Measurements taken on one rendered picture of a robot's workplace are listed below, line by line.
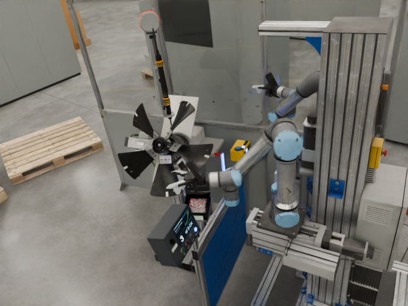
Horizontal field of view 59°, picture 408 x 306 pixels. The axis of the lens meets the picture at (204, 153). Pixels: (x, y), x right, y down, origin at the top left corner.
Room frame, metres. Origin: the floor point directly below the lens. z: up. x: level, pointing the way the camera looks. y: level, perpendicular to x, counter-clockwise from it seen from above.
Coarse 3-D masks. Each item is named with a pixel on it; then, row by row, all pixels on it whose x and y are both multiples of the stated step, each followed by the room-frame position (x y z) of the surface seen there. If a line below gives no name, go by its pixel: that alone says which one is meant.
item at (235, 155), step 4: (240, 140) 2.28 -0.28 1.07; (244, 140) 2.28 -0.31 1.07; (236, 144) 2.23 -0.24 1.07; (240, 144) 2.23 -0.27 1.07; (248, 144) 2.23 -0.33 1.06; (232, 148) 2.19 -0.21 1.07; (244, 148) 2.17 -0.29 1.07; (232, 152) 2.16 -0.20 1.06; (236, 152) 2.15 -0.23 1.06; (240, 152) 2.13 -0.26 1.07; (232, 156) 2.16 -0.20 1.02; (236, 156) 2.15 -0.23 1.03; (240, 156) 2.13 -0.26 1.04; (232, 160) 2.16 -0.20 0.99; (236, 160) 2.15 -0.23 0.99
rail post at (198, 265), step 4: (196, 260) 1.49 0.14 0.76; (200, 260) 1.49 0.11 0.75; (196, 264) 1.48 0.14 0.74; (200, 264) 1.48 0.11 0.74; (196, 268) 1.48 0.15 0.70; (200, 268) 1.47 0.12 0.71; (196, 272) 1.48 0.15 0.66; (200, 272) 1.47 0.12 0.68; (204, 272) 1.50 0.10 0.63; (200, 276) 1.47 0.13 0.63; (204, 276) 1.49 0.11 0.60; (200, 280) 1.47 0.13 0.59; (204, 280) 1.49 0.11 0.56; (200, 284) 1.49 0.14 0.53; (204, 284) 1.48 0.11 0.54; (200, 288) 1.48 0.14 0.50; (204, 288) 1.47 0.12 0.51; (200, 292) 1.48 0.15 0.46; (204, 292) 1.47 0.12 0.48; (200, 296) 1.48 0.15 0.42; (204, 296) 1.47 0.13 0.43; (208, 296) 1.50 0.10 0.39; (204, 300) 1.47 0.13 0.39; (208, 300) 1.49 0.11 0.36; (204, 304) 1.48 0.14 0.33; (208, 304) 1.49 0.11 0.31
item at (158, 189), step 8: (160, 168) 2.05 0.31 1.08; (168, 168) 2.06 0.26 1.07; (160, 176) 2.01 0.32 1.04; (168, 176) 2.02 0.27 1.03; (176, 176) 2.04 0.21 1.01; (152, 184) 1.98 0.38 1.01; (160, 184) 1.98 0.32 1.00; (168, 184) 1.98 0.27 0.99; (152, 192) 1.94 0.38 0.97; (160, 192) 1.94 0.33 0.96; (168, 192) 1.94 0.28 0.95
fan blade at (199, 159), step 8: (184, 144) 2.15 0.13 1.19; (192, 144) 2.14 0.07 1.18; (200, 144) 2.12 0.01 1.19; (208, 144) 2.10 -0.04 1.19; (176, 152) 2.07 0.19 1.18; (184, 152) 2.06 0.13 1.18; (192, 152) 2.05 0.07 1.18; (200, 152) 2.04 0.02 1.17; (208, 152) 2.03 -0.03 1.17; (192, 160) 1.99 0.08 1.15; (200, 160) 1.98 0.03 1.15; (200, 168) 1.93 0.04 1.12
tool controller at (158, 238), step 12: (180, 204) 1.46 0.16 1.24; (168, 216) 1.38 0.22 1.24; (180, 216) 1.36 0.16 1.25; (192, 216) 1.42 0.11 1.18; (156, 228) 1.31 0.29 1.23; (168, 228) 1.28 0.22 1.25; (180, 228) 1.32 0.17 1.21; (192, 228) 1.38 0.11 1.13; (156, 240) 1.24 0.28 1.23; (168, 240) 1.23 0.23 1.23; (192, 240) 1.34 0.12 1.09; (156, 252) 1.25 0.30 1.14; (168, 252) 1.21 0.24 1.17; (180, 252) 1.25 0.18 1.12; (168, 264) 1.22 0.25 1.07
